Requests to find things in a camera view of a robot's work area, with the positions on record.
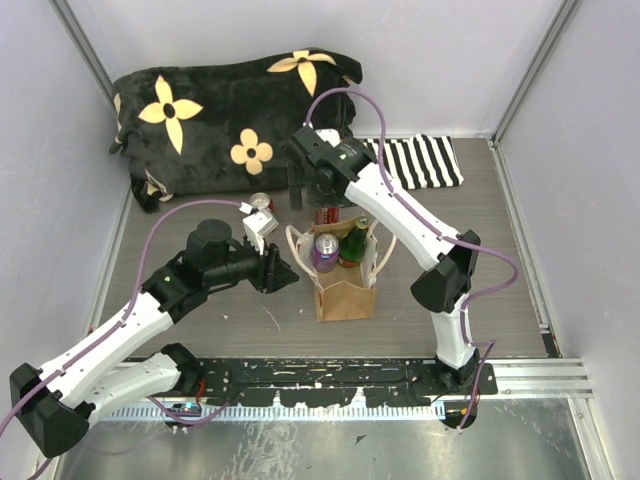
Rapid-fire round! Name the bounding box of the red cola can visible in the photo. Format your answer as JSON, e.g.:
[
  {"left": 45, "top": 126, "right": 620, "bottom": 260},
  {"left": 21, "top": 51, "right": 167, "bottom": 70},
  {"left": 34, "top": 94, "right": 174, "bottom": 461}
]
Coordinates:
[
  {"left": 249, "top": 192, "right": 274, "bottom": 213},
  {"left": 315, "top": 207, "right": 340, "bottom": 225}
]

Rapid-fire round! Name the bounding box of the black floral plush blanket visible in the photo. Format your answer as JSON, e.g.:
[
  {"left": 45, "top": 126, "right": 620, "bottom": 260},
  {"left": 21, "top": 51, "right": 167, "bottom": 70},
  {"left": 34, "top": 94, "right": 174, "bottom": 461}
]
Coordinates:
[{"left": 110, "top": 48, "right": 363, "bottom": 213}]

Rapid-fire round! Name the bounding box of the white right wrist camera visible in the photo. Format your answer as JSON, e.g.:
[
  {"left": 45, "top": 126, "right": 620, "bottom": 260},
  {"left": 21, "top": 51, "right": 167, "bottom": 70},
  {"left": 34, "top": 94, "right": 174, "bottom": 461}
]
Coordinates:
[{"left": 315, "top": 129, "right": 341, "bottom": 147}]

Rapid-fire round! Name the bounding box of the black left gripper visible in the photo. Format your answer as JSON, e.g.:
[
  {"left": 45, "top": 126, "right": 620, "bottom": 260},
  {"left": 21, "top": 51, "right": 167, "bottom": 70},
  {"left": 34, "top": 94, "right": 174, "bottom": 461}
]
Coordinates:
[{"left": 206, "top": 232, "right": 300, "bottom": 294}]

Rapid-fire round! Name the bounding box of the purple Fanta can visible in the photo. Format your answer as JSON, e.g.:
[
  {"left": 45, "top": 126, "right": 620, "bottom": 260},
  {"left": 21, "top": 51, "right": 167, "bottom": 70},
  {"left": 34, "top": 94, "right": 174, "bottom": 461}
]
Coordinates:
[{"left": 312, "top": 233, "right": 340, "bottom": 273}]

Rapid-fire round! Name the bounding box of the green glass bottle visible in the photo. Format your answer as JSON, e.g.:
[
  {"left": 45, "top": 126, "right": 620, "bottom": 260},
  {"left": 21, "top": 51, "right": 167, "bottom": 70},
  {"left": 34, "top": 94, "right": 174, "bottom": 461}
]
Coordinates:
[{"left": 338, "top": 216, "right": 369, "bottom": 268}]

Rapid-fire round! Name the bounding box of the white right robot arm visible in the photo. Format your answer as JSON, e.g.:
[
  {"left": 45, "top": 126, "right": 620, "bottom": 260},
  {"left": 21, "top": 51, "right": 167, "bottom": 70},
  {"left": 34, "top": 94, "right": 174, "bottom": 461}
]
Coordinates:
[{"left": 283, "top": 126, "right": 480, "bottom": 394}]

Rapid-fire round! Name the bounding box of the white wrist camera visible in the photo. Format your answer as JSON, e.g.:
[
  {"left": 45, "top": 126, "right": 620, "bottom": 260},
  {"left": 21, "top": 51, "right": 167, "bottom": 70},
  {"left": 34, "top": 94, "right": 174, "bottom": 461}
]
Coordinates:
[
  {"left": 240, "top": 202, "right": 279, "bottom": 255},
  {"left": 315, "top": 129, "right": 341, "bottom": 147}
]

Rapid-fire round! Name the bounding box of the white slotted cable duct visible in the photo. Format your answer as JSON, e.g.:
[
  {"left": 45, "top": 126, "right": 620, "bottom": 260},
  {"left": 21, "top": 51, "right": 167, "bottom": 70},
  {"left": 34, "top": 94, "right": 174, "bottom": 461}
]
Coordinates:
[{"left": 104, "top": 398, "right": 446, "bottom": 422}]

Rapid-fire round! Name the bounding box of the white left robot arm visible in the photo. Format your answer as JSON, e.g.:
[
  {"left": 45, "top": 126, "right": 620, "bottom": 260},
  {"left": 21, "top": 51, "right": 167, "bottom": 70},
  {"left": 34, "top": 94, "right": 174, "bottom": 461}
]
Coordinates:
[{"left": 9, "top": 220, "right": 299, "bottom": 459}]

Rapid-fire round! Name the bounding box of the black white striped cloth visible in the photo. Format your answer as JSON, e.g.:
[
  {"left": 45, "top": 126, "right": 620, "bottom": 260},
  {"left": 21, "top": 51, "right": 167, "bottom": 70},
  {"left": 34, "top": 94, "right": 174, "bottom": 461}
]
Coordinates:
[{"left": 383, "top": 134, "right": 464, "bottom": 190}]

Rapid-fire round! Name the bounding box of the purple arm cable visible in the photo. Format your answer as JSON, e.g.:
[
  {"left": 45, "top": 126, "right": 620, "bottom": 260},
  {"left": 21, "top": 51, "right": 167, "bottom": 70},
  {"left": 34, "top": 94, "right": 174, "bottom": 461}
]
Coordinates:
[
  {"left": 0, "top": 198, "right": 251, "bottom": 441},
  {"left": 304, "top": 87, "right": 520, "bottom": 351}
]

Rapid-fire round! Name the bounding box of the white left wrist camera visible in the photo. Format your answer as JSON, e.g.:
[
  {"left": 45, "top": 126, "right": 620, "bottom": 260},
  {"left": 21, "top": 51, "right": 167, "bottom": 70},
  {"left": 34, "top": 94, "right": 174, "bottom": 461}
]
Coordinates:
[{"left": 240, "top": 202, "right": 279, "bottom": 255}]

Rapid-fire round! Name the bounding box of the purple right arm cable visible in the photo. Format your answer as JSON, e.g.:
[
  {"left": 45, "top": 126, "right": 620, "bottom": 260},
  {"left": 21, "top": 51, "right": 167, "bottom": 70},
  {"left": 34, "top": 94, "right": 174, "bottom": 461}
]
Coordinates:
[{"left": 304, "top": 87, "right": 520, "bottom": 351}]

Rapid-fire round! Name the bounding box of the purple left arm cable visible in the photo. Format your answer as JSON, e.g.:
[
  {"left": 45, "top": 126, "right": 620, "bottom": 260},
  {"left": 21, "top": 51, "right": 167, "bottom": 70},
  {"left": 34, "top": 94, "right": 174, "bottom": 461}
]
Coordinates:
[{"left": 0, "top": 198, "right": 251, "bottom": 441}]

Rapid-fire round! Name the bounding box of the watermelon print canvas bag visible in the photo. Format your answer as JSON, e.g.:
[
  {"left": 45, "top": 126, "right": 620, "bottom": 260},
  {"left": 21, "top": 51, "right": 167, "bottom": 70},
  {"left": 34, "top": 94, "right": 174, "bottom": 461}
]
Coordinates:
[{"left": 285, "top": 218, "right": 397, "bottom": 322}]

